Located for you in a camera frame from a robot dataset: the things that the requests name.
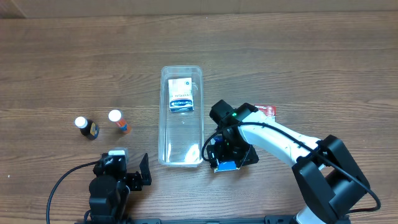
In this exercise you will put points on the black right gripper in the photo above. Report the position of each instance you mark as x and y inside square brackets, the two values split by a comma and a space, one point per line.
[252, 157]

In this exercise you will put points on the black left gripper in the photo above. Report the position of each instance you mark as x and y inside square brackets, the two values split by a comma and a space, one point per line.
[133, 179]

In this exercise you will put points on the blue yellow VapoDrops box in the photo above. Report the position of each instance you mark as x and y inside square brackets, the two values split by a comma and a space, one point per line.
[224, 155]

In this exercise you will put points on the red orange small box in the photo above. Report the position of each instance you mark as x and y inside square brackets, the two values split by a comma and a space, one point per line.
[268, 110]

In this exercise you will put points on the white blue Hansaplast box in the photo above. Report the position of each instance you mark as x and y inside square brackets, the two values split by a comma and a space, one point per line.
[180, 95]

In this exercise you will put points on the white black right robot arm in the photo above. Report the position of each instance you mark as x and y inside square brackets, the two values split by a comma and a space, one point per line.
[328, 177]

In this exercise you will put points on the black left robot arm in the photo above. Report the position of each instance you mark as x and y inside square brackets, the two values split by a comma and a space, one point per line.
[110, 189]

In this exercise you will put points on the clear plastic container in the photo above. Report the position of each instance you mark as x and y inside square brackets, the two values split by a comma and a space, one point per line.
[181, 134]

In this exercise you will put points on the orange tube white cap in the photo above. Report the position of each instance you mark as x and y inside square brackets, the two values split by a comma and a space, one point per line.
[116, 116]

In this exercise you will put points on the dark bottle white cap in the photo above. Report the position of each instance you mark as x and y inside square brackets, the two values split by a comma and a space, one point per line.
[87, 127]

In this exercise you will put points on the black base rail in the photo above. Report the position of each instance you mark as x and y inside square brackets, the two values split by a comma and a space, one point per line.
[269, 219]

